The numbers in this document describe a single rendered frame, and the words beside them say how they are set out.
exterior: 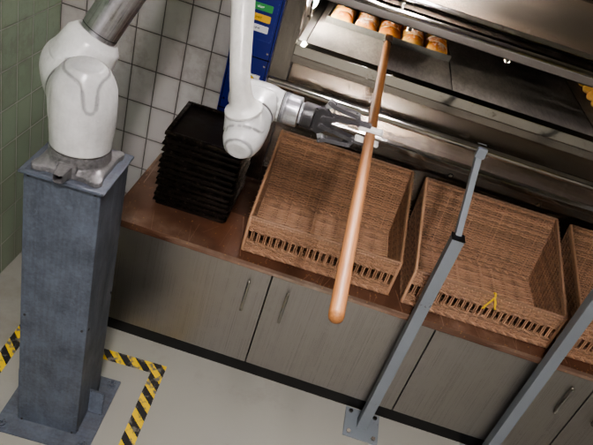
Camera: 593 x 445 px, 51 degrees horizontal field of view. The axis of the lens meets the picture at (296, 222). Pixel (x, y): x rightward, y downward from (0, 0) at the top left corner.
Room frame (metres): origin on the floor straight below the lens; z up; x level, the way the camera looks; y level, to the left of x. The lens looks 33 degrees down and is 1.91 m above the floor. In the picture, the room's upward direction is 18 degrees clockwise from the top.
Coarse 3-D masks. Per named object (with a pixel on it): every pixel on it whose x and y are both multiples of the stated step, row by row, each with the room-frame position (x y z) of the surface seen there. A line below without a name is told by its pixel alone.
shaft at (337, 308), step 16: (384, 48) 2.46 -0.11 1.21; (384, 64) 2.24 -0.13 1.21; (384, 80) 2.10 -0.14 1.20; (368, 144) 1.56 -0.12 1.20; (368, 160) 1.46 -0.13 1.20; (368, 176) 1.40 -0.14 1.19; (352, 208) 1.21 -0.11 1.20; (352, 224) 1.14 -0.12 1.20; (352, 240) 1.08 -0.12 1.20; (352, 256) 1.03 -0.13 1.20; (336, 272) 0.98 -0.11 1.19; (336, 288) 0.92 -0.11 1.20; (336, 304) 0.87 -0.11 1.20; (336, 320) 0.84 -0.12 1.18
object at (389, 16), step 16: (336, 0) 2.10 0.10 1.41; (352, 0) 2.10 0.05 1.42; (384, 16) 2.10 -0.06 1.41; (400, 16) 2.10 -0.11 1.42; (432, 32) 2.10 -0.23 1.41; (448, 32) 2.10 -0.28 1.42; (480, 48) 2.10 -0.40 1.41; (496, 48) 2.10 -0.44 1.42; (528, 64) 2.10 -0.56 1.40; (544, 64) 2.10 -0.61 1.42; (576, 80) 2.10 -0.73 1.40; (592, 80) 2.10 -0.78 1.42
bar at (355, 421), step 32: (320, 96) 1.87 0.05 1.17; (416, 128) 1.87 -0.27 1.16; (480, 160) 1.86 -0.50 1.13; (512, 160) 1.87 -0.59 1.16; (448, 256) 1.65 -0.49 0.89; (416, 320) 1.65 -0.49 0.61; (576, 320) 1.65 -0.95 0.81; (384, 384) 1.65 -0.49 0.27; (544, 384) 1.65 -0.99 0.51; (352, 416) 1.69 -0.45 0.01; (512, 416) 1.65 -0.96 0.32
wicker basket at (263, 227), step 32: (288, 160) 2.18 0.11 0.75; (320, 160) 2.19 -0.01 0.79; (352, 160) 2.21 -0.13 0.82; (288, 192) 2.15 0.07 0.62; (320, 192) 2.17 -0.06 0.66; (384, 192) 2.19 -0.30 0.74; (256, 224) 1.75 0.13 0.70; (288, 224) 1.98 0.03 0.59; (320, 224) 2.05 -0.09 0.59; (384, 224) 2.16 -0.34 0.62; (288, 256) 1.75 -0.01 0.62; (320, 256) 1.75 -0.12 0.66; (384, 256) 1.76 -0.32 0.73; (384, 288) 1.76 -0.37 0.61
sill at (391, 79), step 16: (304, 48) 2.25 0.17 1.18; (320, 48) 2.29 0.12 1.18; (336, 64) 2.25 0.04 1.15; (352, 64) 2.25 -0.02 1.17; (368, 64) 2.28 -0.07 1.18; (400, 80) 2.25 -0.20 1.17; (416, 80) 2.28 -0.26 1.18; (432, 96) 2.25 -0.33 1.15; (448, 96) 2.25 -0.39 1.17; (464, 96) 2.28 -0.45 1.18; (480, 112) 2.25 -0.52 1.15; (496, 112) 2.25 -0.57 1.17; (512, 112) 2.27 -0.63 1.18; (528, 128) 2.25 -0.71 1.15; (544, 128) 2.25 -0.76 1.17; (560, 128) 2.27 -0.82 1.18; (576, 144) 2.25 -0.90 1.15; (592, 144) 2.25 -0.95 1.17
